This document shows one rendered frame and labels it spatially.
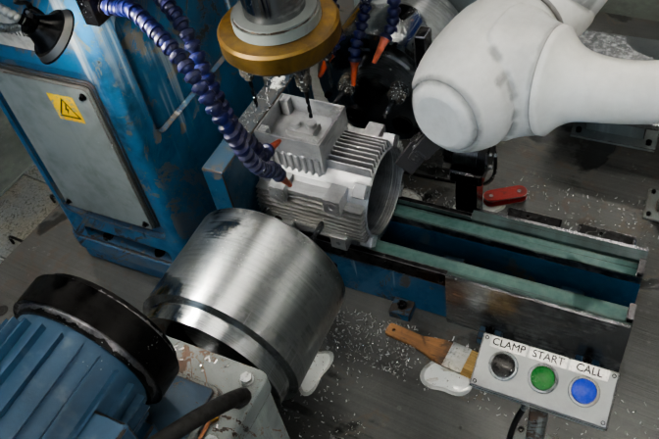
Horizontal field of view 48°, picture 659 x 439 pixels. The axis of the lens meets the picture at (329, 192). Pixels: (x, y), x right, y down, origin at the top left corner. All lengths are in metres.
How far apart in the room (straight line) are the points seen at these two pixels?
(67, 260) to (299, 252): 0.71
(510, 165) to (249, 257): 0.74
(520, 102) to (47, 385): 0.50
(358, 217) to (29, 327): 0.57
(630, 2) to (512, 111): 2.88
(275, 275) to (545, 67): 0.49
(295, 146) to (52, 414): 0.60
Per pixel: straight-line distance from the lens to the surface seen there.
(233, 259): 1.00
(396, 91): 1.33
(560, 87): 0.66
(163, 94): 1.20
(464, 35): 0.67
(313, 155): 1.17
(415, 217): 1.32
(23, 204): 2.39
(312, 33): 1.04
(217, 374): 0.91
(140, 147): 1.17
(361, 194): 1.15
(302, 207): 1.21
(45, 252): 1.66
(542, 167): 1.58
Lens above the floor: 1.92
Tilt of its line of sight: 46 degrees down
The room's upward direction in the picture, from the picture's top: 11 degrees counter-clockwise
